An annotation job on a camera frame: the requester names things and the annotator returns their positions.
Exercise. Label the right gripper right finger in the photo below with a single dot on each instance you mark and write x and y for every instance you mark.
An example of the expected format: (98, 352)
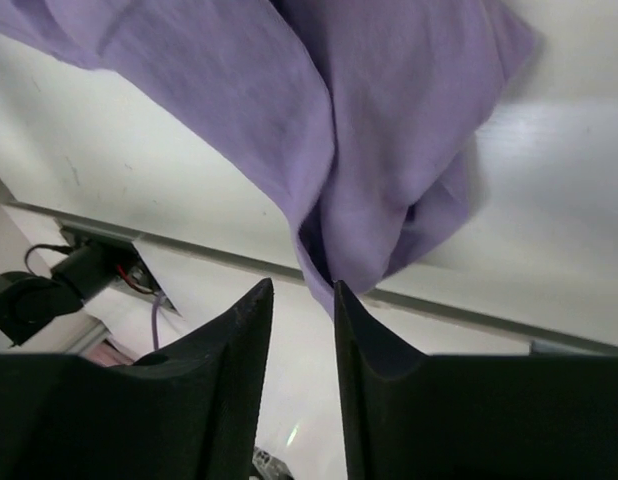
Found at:
(410, 415)

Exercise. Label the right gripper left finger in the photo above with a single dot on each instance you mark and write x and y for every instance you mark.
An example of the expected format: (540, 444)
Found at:
(186, 411)

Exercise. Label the purple t shirt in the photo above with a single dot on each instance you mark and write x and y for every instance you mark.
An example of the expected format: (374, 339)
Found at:
(351, 116)

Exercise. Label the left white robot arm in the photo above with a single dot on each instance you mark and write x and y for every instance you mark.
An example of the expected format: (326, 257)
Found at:
(29, 302)

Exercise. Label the red and white paper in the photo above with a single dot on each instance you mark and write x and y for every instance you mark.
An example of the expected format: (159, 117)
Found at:
(106, 354)

